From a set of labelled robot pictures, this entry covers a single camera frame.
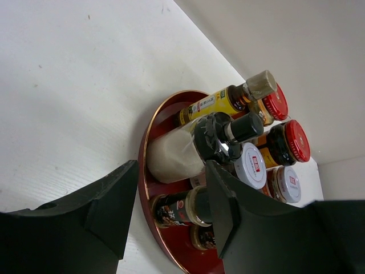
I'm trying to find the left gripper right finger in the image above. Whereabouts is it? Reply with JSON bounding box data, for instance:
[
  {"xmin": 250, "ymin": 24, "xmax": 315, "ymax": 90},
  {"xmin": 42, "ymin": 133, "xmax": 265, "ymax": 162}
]
[{"xmin": 206, "ymin": 160, "xmax": 364, "ymax": 273}]

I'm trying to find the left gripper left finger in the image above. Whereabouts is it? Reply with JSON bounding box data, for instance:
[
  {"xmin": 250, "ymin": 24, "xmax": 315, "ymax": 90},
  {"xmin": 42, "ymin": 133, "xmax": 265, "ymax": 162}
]
[{"xmin": 1, "ymin": 160, "xmax": 139, "ymax": 273}]

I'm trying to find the brown spice bottle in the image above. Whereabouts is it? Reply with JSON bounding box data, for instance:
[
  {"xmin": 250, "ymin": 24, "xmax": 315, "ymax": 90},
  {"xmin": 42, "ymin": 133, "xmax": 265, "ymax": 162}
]
[{"xmin": 190, "ymin": 225, "xmax": 216, "ymax": 251}]

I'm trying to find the white lid sauce jar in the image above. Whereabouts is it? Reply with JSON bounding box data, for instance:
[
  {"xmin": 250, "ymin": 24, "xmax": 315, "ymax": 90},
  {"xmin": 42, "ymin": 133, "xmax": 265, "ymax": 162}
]
[{"xmin": 225, "ymin": 142, "xmax": 267, "ymax": 190}]

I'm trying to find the small black cap spice jar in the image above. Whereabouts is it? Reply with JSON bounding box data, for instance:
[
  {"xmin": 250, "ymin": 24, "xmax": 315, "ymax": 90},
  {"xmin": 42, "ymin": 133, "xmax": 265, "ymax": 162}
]
[{"xmin": 150, "ymin": 186, "xmax": 213, "ymax": 228}]

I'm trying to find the clear bottle black pump cap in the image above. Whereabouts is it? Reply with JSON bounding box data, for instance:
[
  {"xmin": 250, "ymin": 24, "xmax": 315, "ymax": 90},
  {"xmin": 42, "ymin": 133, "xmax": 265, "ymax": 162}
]
[{"xmin": 145, "ymin": 112, "xmax": 264, "ymax": 184}]

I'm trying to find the red lid chili sauce jar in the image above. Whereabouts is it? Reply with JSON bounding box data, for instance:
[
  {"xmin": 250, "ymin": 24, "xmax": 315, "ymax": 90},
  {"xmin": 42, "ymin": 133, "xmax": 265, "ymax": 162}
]
[{"xmin": 248, "ymin": 83, "xmax": 289, "ymax": 127}]

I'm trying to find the small yellow label oil bottle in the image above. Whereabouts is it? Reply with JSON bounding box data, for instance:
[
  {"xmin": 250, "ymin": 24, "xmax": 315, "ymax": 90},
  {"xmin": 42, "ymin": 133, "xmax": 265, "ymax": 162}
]
[{"xmin": 175, "ymin": 70, "xmax": 277, "ymax": 126}]

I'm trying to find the round red tray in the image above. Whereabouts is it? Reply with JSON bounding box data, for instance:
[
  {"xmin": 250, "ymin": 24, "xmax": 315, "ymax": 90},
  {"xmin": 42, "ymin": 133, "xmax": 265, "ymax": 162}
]
[{"xmin": 138, "ymin": 90, "xmax": 225, "ymax": 273}]

